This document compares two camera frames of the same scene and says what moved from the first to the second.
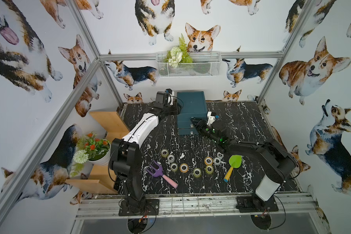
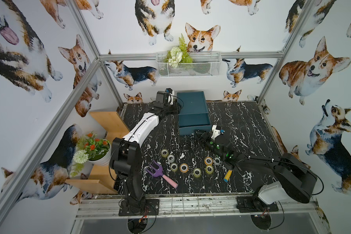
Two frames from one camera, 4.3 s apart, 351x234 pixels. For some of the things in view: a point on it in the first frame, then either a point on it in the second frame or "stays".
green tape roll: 164,152 stays
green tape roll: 209,172 stays
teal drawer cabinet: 193,104 stays
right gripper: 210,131 to 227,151
